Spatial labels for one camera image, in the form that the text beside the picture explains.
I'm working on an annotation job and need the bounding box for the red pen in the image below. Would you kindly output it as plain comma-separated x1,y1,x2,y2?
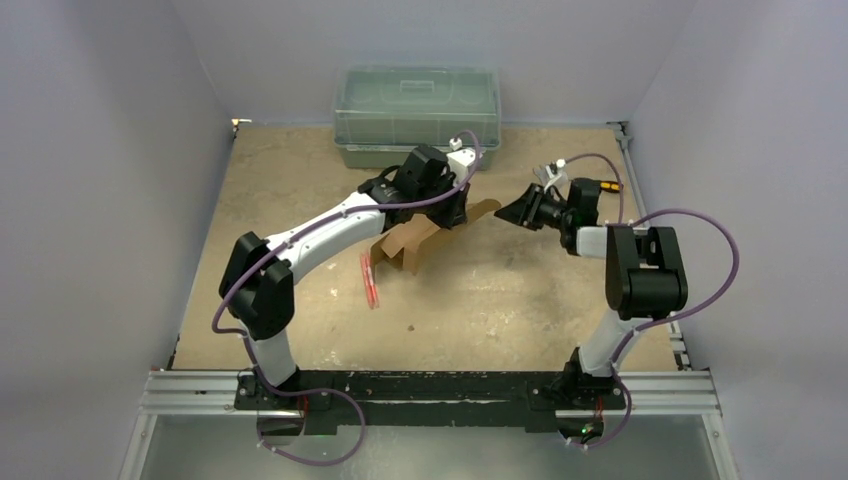
360,252,377,309
365,253,380,309

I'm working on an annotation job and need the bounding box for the grey corner cable conduit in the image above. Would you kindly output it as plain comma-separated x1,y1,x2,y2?
608,121,694,371

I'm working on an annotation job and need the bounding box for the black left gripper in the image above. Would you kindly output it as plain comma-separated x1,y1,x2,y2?
416,172,470,231

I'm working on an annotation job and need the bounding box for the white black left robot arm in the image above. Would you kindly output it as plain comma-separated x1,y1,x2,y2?
213,145,481,409

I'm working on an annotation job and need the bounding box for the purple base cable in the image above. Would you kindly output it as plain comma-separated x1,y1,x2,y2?
255,388,368,468
564,387,635,452

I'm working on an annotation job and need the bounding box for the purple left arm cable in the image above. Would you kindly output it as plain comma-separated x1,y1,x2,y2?
210,129,484,399

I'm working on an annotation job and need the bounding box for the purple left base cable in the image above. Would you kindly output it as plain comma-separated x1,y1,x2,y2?
255,388,368,468

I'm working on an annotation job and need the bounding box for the brown cardboard box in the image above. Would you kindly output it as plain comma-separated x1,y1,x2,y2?
369,199,502,275

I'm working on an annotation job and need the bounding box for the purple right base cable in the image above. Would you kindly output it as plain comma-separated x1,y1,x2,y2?
564,387,635,452

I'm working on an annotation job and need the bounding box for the black yellow handled screwdriver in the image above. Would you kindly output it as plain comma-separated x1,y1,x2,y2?
599,181,623,194

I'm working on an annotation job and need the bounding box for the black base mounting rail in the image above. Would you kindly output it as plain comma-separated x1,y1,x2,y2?
234,370,626,436

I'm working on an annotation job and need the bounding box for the aluminium frame extrusion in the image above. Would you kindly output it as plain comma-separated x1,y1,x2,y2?
140,370,720,418

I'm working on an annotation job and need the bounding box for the green clear-lid plastic toolbox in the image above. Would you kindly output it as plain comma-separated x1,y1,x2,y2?
333,64,502,170

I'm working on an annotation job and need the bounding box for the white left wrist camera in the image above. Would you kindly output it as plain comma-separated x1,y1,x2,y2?
446,137,477,185

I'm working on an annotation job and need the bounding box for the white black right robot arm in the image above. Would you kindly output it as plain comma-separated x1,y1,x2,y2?
494,178,688,407

